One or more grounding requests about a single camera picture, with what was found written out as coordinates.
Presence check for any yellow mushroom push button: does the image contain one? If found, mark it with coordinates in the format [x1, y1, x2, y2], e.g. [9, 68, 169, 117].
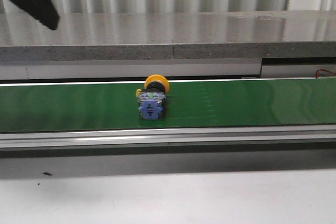
[136, 74, 170, 120]

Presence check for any white back panel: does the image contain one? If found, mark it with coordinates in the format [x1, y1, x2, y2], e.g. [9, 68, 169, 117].
[1, 57, 335, 80]

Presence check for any green conveyor belt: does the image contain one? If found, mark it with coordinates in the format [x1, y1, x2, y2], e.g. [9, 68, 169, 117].
[1, 78, 335, 133]

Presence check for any white conveyor back rail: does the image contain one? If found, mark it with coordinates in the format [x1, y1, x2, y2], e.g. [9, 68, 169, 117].
[1, 76, 335, 87]

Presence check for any red cable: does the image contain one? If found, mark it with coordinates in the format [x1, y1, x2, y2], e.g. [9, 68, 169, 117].
[316, 69, 336, 79]

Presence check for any aluminium conveyor front rail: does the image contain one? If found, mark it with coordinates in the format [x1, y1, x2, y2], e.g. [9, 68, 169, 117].
[1, 124, 335, 151]

